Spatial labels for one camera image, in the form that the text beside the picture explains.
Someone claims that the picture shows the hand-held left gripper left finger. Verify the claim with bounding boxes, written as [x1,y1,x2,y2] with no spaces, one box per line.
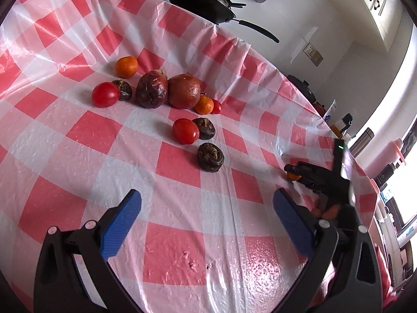
[33,188,144,313]

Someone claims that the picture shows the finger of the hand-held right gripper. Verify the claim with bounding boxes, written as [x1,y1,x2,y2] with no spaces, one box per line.
[301,179,329,192]
[284,161,331,178]

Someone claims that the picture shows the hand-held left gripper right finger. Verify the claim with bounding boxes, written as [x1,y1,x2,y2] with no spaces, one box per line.
[273,187,383,313]

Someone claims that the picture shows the dark water chestnut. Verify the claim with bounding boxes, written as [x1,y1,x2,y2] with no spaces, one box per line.
[197,142,225,172]
[192,117,216,140]
[111,79,133,101]

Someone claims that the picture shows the purple wrinkled passion fruit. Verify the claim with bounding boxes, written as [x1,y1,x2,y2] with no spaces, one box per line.
[136,72,169,109]

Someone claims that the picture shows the brown round fruit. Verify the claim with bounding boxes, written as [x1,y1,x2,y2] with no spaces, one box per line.
[167,74,202,109]

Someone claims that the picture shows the person's right hand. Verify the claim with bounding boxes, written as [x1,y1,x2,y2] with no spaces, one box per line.
[314,202,360,229]

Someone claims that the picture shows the steel thermos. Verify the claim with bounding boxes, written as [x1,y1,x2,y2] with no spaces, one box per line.
[350,128,373,158]

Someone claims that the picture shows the yellow bottle black cap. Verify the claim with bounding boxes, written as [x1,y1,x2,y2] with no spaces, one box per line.
[329,113,354,138]

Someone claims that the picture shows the white bottle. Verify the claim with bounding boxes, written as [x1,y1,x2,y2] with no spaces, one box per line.
[322,99,337,121]

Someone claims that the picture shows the pink bottle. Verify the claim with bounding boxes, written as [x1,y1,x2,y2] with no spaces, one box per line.
[386,139,407,167]

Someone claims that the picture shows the red white checkered tablecloth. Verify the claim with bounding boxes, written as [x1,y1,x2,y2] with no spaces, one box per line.
[0,0,395,313]

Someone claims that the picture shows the black pot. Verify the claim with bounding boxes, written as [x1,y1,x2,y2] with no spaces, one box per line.
[287,74,317,103]

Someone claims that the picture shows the black wok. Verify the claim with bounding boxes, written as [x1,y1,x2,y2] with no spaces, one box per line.
[167,0,281,44]

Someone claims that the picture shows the wall socket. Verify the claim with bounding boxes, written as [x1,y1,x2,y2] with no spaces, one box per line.
[303,42,324,66]

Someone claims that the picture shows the white wall cabinet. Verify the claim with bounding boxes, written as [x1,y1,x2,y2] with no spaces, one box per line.
[347,0,408,51]

